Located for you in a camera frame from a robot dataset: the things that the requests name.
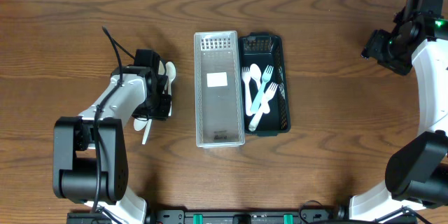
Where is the white plastic spoon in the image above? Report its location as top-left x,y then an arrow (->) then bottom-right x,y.
158,59 -> 167,76
142,119 -> 152,145
133,118 -> 148,131
248,63 -> 272,115
165,62 -> 176,95

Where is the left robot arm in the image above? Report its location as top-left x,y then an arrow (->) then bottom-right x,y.
52,49 -> 172,223

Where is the light teal plastic fork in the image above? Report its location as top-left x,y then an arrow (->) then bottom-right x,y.
249,64 -> 274,115

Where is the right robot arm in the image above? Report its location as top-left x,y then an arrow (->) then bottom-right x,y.
336,0 -> 447,223

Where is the white plastic fork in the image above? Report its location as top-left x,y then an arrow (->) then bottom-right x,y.
248,83 -> 278,132
241,67 -> 253,116

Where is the white label sticker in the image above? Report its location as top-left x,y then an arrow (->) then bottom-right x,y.
206,72 -> 228,88

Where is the clear plastic basket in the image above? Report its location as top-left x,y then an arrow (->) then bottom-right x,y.
194,31 -> 245,148

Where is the black plastic basket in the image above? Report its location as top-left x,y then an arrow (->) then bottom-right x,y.
239,33 -> 291,137

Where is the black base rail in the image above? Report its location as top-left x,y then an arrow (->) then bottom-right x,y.
66,206 -> 418,224

